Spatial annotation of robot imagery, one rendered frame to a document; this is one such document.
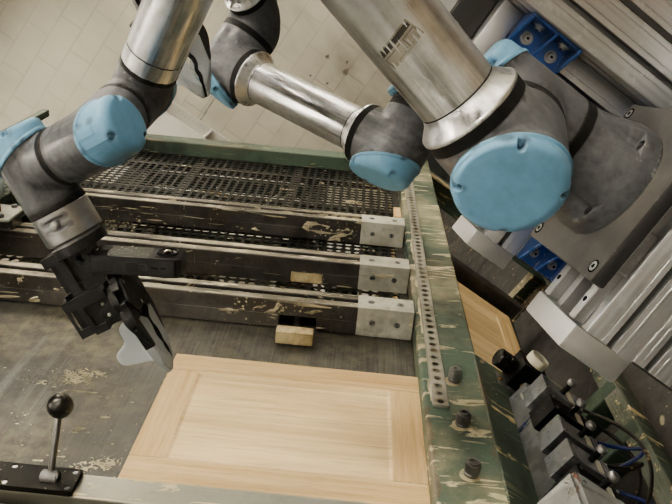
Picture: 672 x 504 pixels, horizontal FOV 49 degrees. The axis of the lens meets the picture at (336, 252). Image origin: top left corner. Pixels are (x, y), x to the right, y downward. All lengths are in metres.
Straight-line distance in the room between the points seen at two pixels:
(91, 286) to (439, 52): 0.53
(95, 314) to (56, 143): 0.22
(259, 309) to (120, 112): 0.84
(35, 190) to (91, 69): 5.77
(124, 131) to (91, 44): 5.83
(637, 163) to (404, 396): 0.72
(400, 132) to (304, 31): 5.20
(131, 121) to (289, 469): 0.63
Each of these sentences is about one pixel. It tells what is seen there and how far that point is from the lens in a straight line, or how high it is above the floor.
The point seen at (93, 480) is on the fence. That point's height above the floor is 1.34.
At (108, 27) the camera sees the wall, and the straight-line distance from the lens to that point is 6.66.
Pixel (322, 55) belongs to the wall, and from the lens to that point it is 6.48.
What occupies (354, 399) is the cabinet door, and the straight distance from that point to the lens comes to 1.41.
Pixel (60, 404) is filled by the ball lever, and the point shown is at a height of 1.44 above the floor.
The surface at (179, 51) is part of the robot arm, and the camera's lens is 0.94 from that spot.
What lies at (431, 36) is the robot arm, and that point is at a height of 1.35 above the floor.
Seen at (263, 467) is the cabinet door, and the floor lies 1.12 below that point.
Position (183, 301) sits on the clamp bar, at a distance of 1.66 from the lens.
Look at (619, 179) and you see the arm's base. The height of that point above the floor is 1.07.
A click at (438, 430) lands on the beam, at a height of 0.89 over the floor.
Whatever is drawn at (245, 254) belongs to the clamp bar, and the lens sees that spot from 1.84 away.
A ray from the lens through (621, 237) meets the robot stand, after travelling 0.88.
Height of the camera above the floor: 1.45
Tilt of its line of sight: 11 degrees down
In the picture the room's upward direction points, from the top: 56 degrees counter-clockwise
